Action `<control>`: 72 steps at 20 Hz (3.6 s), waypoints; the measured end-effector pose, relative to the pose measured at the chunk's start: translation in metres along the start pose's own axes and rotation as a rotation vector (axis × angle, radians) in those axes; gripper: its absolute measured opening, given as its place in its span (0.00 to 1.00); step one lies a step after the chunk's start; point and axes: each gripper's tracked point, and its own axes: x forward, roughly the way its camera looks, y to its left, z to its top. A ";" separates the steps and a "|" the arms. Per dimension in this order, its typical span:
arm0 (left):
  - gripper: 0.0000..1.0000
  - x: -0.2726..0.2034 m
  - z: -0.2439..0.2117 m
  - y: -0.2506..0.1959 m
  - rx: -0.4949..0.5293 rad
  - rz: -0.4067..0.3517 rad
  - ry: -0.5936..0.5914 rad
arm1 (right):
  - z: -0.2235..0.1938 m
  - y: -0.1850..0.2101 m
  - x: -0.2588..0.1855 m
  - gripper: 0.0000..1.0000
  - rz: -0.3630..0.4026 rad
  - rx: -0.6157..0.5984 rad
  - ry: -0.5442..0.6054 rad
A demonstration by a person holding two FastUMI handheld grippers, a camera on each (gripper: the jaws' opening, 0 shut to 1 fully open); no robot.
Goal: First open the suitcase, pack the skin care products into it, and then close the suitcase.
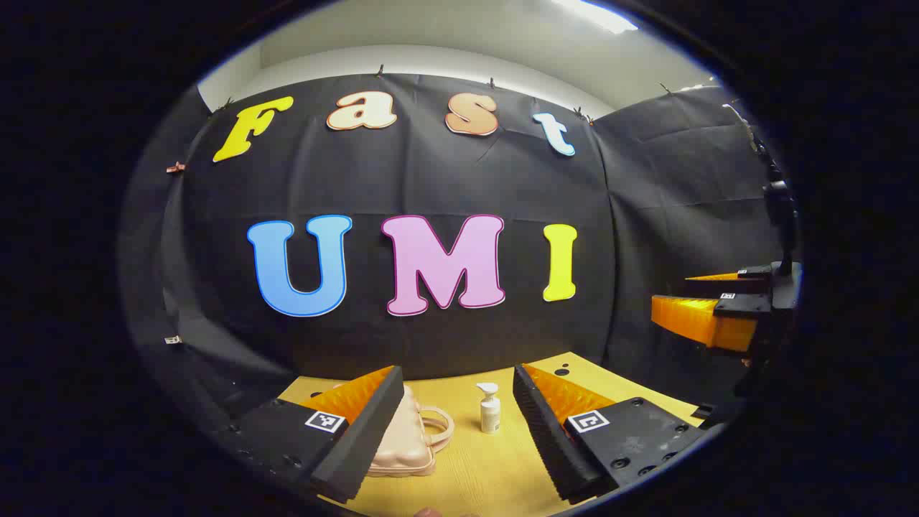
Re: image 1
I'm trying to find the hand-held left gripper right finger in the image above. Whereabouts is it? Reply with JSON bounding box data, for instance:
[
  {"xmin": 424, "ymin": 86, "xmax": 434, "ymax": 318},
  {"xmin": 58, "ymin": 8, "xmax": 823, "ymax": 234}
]
[{"xmin": 513, "ymin": 363, "xmax": 708, "ymax": 503}]

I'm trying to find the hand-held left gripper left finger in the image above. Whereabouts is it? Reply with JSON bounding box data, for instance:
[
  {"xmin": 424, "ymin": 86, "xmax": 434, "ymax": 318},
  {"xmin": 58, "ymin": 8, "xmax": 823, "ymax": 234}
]
[{"xmin": 215, "ymin": 365, "xmax": 405, "ymax": 503}]

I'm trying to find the pink suitcase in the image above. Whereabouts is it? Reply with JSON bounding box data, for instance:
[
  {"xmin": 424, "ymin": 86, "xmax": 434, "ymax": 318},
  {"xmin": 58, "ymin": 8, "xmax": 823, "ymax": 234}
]
[{"xmin": 366, "ymin": 384, "xmax": 455, "ymax": 478}]

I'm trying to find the white pump bottle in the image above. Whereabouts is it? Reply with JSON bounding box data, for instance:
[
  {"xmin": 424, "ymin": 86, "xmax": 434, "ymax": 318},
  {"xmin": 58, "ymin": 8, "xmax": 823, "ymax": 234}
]
[{"xmin": 477, "ymin": 382, "xmax": 502, "ymax": 434}]

